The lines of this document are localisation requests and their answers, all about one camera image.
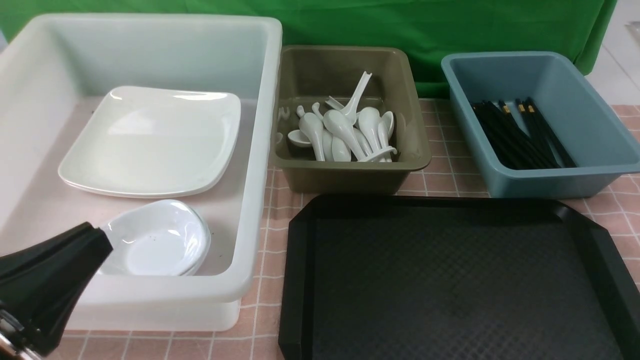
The large white plastic bin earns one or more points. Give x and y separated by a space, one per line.
53 74

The black chopsticks bundle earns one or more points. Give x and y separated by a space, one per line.
522 139

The blue plastic bin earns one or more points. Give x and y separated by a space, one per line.
587 127

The green cloth backdrop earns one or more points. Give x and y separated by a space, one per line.
426 30

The white spoon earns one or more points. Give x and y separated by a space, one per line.
339 126
377 154
368 120
350 109
312 127

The olive green plastic bin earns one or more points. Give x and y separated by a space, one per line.
312 73

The upright white spoon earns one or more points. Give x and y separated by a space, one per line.
350 109

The white square rice plate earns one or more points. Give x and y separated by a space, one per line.
153 129

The small white bowl in bin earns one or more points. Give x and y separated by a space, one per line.
154 257

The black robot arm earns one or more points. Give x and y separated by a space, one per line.
41 285

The small white bowl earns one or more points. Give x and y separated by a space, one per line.
162 238
154 257

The white square plate in bin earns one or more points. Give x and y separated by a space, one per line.
140 184

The black plastic tray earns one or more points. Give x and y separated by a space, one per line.
375 277

